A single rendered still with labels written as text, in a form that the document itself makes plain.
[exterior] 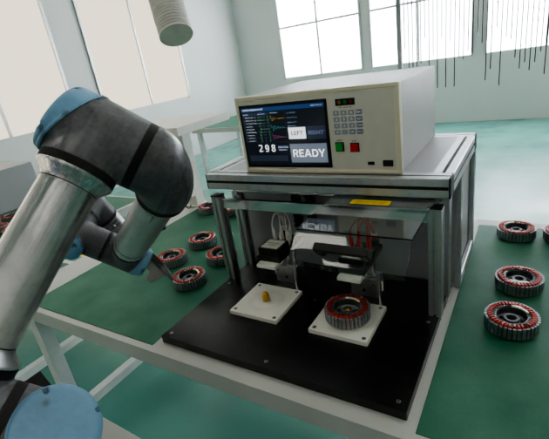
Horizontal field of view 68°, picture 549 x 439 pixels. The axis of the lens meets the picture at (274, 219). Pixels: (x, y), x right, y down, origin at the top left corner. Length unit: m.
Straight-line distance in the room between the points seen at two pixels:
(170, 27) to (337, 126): 1.26
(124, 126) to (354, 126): 0.54
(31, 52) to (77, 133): 5.27
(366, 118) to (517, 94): 6.33
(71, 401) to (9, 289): 0.17
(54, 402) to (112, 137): 0.37
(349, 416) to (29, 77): 5.42
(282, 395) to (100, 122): 0.64
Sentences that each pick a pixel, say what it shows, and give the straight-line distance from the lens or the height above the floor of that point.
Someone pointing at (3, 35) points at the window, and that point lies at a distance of 5.82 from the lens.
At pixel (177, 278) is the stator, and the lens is 1.39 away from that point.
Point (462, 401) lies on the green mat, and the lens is 0.93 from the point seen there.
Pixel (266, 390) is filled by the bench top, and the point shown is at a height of 0.75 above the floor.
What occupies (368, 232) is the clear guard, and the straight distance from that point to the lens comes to 0.82.
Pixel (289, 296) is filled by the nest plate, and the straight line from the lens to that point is 1.17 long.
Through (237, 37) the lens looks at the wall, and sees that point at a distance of 8.80.
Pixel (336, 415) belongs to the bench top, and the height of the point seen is 0.75.
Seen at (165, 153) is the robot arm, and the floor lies 1.29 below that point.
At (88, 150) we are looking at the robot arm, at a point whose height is 1.32.
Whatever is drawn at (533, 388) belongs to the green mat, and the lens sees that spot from 0.98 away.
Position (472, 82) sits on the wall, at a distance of 7.28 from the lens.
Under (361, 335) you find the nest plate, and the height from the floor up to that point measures 0.78.
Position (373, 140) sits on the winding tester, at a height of 1.19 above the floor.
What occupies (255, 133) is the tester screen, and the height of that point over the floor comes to 1.22.
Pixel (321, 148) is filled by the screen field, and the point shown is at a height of 1.18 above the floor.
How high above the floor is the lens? 1.41
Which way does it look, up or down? 22 degrees down
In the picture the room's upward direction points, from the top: 9 degrees counter-clockwise
